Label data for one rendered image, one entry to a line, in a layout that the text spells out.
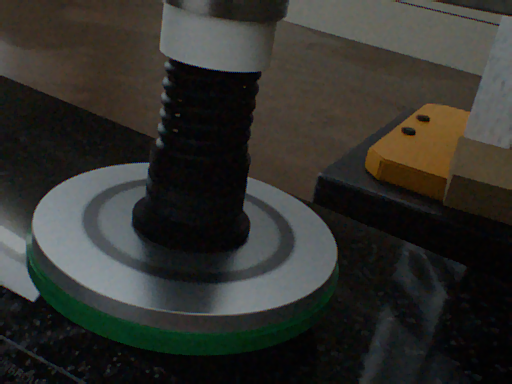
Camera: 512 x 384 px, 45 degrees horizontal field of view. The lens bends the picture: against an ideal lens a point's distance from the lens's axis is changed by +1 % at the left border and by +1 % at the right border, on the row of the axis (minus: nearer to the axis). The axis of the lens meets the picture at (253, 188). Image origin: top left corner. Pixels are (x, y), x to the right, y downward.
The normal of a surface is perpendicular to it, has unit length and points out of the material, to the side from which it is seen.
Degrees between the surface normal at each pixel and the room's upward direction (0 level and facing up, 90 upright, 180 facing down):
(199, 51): 90
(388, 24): 90
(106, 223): 0
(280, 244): 0
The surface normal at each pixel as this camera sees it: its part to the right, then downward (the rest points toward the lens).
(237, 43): 0.33, 0.44
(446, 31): -0.56, 0.25
